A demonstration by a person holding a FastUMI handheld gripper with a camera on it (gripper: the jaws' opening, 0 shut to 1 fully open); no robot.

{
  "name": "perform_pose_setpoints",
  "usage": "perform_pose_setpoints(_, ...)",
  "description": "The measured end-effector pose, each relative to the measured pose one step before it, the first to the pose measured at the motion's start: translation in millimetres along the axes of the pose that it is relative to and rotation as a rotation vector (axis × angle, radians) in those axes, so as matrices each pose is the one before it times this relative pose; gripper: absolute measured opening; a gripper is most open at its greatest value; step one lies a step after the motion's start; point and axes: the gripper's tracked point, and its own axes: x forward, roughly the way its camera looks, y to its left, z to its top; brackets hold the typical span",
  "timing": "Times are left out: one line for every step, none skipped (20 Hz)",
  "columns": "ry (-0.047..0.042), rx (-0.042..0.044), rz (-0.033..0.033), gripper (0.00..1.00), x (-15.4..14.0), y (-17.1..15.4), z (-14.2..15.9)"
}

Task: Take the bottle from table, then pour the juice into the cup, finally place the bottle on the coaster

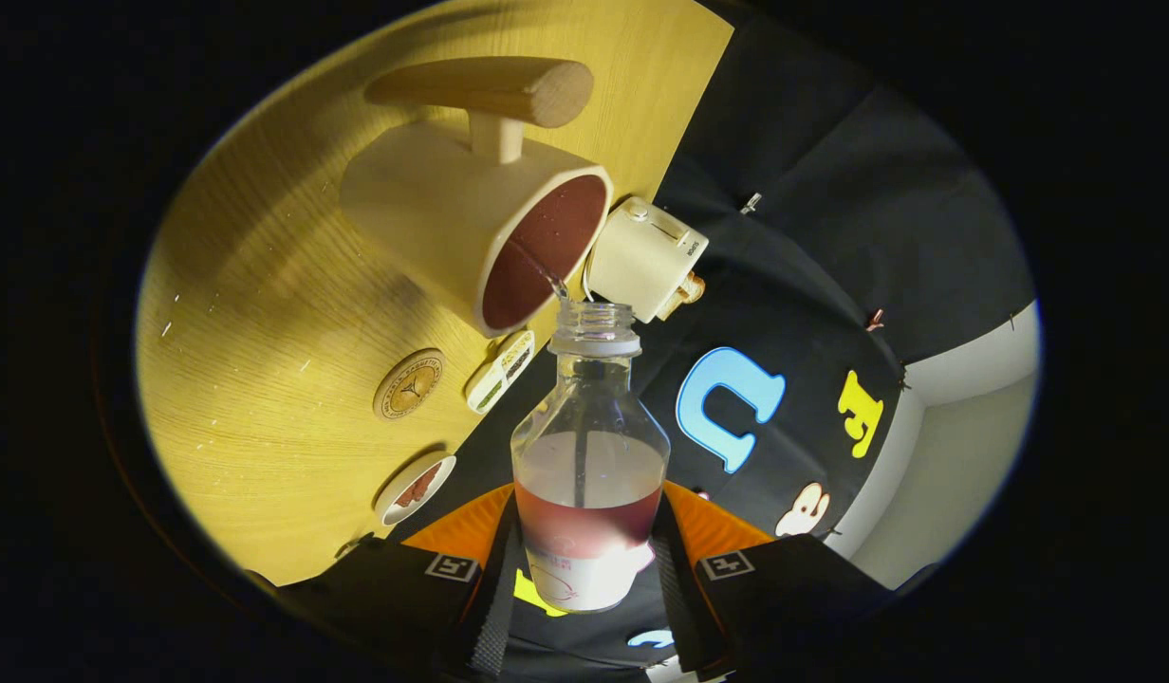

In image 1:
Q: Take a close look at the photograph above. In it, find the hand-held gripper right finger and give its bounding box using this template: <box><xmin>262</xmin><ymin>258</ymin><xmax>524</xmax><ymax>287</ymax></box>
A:
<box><xmin>649</xmin><ymin>479</ymin><xmax>894</xmax><ymax>682</ymax></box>

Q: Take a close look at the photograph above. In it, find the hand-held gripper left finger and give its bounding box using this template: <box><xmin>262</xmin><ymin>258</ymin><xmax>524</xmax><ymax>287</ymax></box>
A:
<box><xmin>281</xmin><ymin>481</ymin><xmax>526</xmax><ymax>682</ymax></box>

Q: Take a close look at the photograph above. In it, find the clear juice bottle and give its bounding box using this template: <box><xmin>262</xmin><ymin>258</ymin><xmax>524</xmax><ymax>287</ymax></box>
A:
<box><xmin>510</xmin><ymin>301</ymin><xmax>672</xmax><ymax>614</ymax></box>

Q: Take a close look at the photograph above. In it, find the round cork coaster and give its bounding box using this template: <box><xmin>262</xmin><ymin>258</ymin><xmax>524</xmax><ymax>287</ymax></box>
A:
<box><xmin>373</xmin><ymin>348</ymin><xmax>445</xmax><ymax>420</ymax></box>

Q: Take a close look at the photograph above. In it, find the beige cup with wooden handle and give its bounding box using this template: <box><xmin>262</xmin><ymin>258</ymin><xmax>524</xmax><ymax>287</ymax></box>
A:
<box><xmin>339</xmin><ymin>56</ymin><xmax>614</xmax><ymax>340</ymax></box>

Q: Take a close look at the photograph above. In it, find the white round plate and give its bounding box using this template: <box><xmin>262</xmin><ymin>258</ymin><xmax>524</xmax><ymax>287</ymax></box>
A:
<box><xmin>376</xmin><ymin>454</ymin><xmax>457</xmax><ymax>527</ymax></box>

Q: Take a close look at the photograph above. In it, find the white divided condiment dish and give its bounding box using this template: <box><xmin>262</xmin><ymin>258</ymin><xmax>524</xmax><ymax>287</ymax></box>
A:
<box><xmin>466</xmin><ymin>330</ymin><xmax>536</xmax><ymax>415</ymax></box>

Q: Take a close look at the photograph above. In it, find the toast slice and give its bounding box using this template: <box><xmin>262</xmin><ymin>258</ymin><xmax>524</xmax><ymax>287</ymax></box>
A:
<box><xmin>656</xmin><ymin>271</ymin><xmax>707</xmax><ymax>322</ymax></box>

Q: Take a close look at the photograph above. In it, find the cream toaster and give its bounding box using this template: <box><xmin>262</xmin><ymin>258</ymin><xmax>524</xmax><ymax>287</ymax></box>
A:
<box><xmin>584</xmin><ymin>195</ymin><xmax>710</xmax><ymax>324</ymax></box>

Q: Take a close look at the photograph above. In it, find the wooden table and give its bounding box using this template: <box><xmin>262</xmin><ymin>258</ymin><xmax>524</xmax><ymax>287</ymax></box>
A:
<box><xmin>134</xmin><ymin>0</ymin><xmax>735</xmax><ymax>587</ymax></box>

